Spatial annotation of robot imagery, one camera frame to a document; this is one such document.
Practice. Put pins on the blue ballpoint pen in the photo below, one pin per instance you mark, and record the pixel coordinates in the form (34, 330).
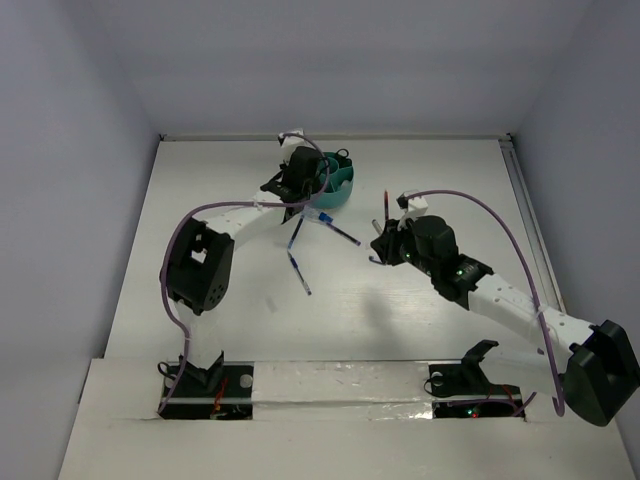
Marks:
(298, 273)

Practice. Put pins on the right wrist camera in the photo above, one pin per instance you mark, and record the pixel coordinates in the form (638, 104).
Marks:
(412, 204)

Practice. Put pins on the clear blue-capped marker pen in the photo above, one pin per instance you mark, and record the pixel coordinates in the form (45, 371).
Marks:
(317, 216)

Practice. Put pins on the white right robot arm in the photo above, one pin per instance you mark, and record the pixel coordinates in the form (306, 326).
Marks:
(597, 367)

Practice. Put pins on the blue gel pen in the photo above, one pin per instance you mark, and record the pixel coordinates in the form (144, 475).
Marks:
(295, 233)

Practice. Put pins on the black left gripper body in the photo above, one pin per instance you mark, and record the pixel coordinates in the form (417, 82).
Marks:
(313, 188)

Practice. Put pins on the purple dark gel pen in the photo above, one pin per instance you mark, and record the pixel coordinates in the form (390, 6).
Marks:
(343, 234)

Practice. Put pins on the red pen refill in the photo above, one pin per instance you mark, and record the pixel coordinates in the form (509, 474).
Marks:
(386, 206)

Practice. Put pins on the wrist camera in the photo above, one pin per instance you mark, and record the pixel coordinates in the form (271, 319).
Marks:
(412, 204)
(289, 141)

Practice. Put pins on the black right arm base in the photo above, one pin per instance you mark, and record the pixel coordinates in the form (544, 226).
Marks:
(461, 390)

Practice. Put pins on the teal round desk organizer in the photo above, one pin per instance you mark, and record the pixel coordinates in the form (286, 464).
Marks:
(340, 186)

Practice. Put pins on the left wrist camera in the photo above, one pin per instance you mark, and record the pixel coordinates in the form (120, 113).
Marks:
(289, 141)

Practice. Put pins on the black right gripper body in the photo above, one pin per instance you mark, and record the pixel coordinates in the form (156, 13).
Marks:
(409, 252)

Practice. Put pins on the clear plastic cap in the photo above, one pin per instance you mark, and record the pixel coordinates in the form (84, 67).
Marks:
(271, 305)

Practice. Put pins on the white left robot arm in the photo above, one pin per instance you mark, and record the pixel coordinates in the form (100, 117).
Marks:
(197, 262)

